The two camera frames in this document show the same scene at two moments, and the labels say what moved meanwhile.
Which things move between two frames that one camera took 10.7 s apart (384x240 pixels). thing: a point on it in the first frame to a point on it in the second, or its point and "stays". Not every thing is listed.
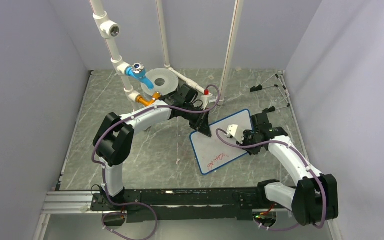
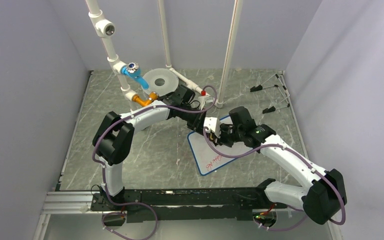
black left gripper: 202,125 stays
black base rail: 184,205 stays
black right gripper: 246,134 to 221,139
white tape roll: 164,81 stays
